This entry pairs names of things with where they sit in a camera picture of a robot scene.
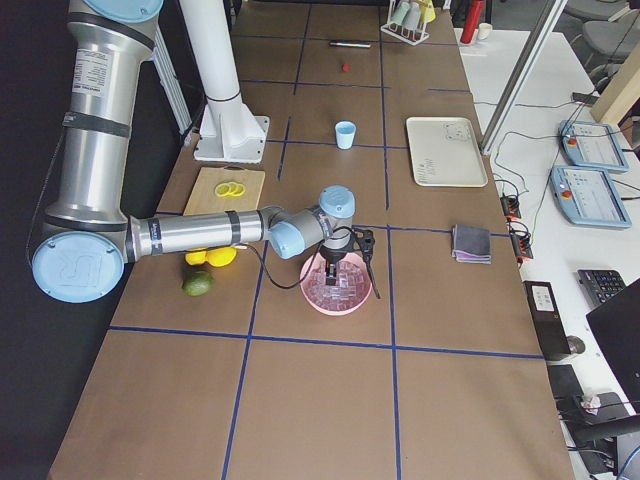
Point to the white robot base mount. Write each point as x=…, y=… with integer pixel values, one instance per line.
x=229, y=132

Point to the grey folded cloth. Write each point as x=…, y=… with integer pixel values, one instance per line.
x=471, y=244

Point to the black usb hub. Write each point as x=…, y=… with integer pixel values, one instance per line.
x=510, y=206

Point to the yellow lemon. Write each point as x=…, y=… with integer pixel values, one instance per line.
x=195, y=258
x=220, y=257

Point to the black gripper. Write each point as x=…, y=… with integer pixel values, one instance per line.
x=332, y=256

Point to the far teach pendant tablet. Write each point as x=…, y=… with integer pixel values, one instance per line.
x=592, y=144

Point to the black box device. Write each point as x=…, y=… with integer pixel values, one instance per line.
x=546, y=319

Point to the cream bear serving tray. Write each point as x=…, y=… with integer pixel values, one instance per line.
x=444, y=152

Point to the black keyboard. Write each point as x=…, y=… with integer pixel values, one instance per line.
x=600, y=285

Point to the aluminium frame post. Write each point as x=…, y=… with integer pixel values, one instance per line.
x=532, y=49

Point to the wooden cutting board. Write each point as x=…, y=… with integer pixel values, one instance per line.
x=202, y=199

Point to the near teach pendant tablet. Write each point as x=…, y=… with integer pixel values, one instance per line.
x=587, y=197

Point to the lemon slices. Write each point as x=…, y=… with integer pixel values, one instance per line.
x=229, y=189

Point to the black laptop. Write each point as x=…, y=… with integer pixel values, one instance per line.
x=615, y=326

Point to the green avocado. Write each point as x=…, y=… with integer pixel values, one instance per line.
x=197, y=283

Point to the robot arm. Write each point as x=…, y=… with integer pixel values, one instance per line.
x=87, y=240

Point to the white wire cup rack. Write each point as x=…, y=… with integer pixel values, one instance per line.
x=408, y=21

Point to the pink bowl of ice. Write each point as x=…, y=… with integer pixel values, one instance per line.
x=353, y=285

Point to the light blue paper cup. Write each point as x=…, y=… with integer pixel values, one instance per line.
x=345, y=132

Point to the teach pendant tablet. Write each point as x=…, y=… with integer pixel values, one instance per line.
x=587, y=197
x=592, y=144

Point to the steel muddler with black tip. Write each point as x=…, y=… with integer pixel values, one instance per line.
x=349, y=44

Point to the red bottle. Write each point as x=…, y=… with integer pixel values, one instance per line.
x=472, y=20

